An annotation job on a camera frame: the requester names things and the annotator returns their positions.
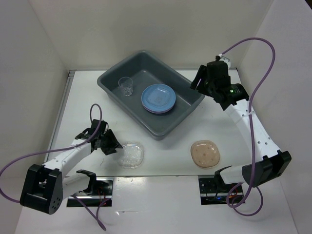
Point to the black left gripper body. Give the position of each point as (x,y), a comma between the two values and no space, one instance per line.
(101,136)

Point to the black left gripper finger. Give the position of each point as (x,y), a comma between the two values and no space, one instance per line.
(112,141)
(108,150)

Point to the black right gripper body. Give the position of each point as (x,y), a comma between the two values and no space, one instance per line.
(208,86)

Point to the clear textured square dish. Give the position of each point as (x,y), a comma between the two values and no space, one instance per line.
(131,155)

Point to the blue plastic plate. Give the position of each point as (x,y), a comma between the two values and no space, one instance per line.
(171,102)

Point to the purple plastic plate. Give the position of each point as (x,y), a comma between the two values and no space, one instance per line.
(158,112)

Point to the clear plastic cup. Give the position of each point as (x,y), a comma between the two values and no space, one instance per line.
(126,86)

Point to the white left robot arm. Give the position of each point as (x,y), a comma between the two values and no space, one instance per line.
(47,185)

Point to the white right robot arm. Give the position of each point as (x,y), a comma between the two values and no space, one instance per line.
(268,161)

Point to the grey plastic bin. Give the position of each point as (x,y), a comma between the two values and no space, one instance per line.
(145,69)

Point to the amber square plastic dish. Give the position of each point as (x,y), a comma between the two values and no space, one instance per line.
(205,154)

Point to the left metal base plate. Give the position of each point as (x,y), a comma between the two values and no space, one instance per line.
(102,190)

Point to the metal base plate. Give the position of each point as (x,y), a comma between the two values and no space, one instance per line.
(102,190)
(210,193)

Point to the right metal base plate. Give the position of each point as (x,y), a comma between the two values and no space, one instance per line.
(210,193)

